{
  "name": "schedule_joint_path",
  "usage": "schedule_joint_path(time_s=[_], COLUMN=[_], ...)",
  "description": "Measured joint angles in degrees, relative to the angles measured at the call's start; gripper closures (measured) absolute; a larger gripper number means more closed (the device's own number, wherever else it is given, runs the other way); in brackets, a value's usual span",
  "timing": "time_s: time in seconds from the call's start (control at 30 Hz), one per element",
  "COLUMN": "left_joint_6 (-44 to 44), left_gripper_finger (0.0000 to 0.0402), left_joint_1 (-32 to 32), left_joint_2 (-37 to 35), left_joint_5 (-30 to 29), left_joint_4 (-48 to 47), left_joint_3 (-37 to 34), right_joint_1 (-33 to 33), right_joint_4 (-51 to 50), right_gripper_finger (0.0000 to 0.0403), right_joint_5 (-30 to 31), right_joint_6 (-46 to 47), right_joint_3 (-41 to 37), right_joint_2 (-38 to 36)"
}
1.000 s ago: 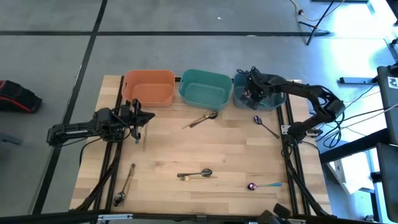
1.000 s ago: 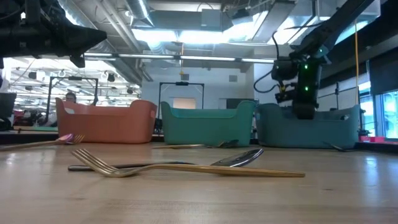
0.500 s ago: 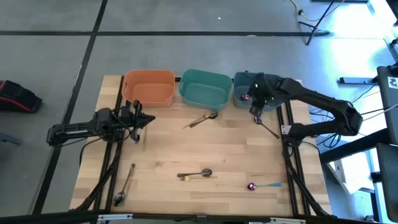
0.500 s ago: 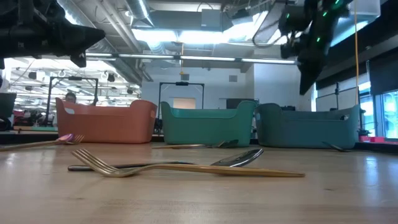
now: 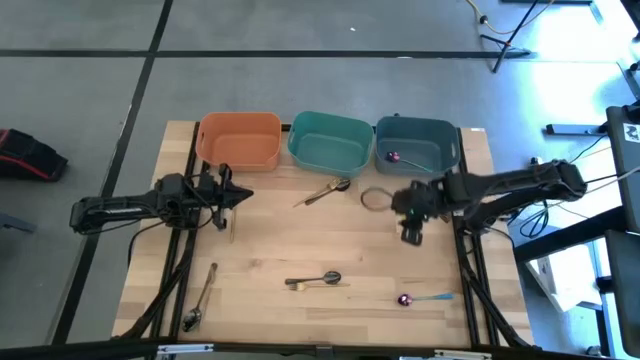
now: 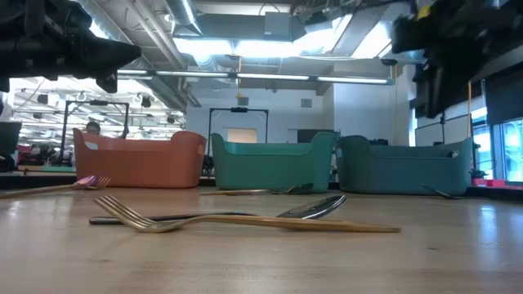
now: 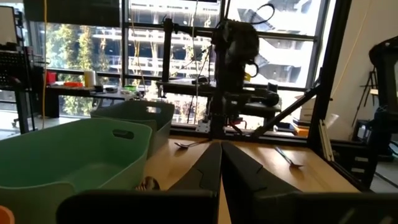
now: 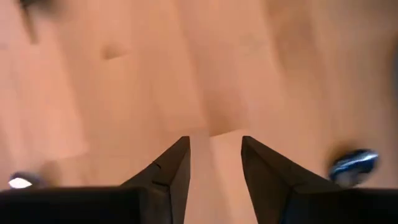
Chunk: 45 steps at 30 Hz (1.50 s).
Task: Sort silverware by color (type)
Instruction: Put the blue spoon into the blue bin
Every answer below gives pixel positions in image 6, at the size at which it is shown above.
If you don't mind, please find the gold fork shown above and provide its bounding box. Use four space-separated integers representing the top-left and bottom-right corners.
93 194 402 234
199 184 296 196
0 176 112 200

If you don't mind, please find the silver ceiling duct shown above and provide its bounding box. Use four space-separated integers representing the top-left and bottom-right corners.
163 0 204 37

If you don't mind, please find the black frame stand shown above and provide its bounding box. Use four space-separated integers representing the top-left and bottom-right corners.
207 107 270 158
60 100 131 167

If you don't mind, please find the orange plastic bin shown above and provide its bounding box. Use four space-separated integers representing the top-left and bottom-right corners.
72 127 208 189

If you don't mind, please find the iridescent pink spoon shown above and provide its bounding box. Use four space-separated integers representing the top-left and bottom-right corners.
74 175 99 189

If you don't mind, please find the long ceiling light strip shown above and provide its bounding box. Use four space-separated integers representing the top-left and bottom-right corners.
117 68 396 86

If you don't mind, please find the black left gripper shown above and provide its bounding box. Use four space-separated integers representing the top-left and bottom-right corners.
24 0 142 94

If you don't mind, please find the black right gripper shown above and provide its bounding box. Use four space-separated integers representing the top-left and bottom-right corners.
391 0 491 66

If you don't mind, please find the dark monitor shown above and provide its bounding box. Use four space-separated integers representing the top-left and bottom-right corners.
0 121 22 172

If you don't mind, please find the green plastic bin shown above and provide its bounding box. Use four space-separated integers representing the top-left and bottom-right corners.
210 131 338 194

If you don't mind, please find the red box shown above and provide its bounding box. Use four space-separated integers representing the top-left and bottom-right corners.
472 178 507 189

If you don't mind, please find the blue-grey plastic bin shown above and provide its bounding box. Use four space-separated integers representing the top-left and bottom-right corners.
334 135 474 196

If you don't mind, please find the dark cabinet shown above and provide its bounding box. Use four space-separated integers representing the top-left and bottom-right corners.
297 128 341 144

